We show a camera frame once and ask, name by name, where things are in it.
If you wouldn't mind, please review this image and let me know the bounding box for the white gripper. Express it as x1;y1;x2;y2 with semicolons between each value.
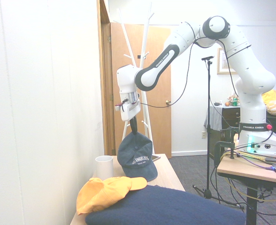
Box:
120;100;142;136

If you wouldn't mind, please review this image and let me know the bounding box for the navy blue baseball cap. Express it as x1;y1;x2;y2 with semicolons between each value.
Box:
117;132;159;182

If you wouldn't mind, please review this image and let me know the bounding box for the yellow baseball cap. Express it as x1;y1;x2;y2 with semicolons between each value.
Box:
76;177;147;216

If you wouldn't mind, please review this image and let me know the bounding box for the wooden door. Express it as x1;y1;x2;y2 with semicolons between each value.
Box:
109;22;172;158

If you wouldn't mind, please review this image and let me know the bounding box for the white cylindrical cup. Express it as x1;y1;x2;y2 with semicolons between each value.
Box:
95;155;114;180

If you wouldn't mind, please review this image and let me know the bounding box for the black tripod stand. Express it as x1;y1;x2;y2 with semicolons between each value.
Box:
192;60;245;208

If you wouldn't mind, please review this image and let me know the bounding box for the white coat rack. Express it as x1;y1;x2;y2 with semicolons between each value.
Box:
116;3;156;157

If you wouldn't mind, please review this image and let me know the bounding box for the grey hanging cloth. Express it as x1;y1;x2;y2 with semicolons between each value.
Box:
203;105;224;131

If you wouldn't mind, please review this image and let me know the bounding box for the navy blue folded blanket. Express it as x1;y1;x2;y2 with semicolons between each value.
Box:
85;184;246;225

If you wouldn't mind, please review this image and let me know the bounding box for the black metal clamp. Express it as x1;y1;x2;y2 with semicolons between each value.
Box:
213;126;240;168

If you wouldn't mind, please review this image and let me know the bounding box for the dark wooden dresser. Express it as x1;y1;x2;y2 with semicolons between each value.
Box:
209;105;276;160

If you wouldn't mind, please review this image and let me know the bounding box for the dried flower decoration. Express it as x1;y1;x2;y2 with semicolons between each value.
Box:
227;91;240;106

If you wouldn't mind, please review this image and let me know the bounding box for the wooden table with black leg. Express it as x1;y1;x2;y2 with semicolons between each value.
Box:
216;137;276;225

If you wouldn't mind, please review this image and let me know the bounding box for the wooden door frame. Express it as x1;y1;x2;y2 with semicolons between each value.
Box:
97;0;116;156

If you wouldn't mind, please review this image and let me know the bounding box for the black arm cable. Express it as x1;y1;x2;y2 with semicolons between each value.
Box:
139;35;252;109

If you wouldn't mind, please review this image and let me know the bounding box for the framed wall picture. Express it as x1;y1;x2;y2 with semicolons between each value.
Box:
216;47;238;75

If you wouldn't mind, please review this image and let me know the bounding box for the yellow cable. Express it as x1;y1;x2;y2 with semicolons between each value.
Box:
219;150;276;206

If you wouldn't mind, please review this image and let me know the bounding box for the purple cable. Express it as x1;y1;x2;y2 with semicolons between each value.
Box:
233;151;276;170

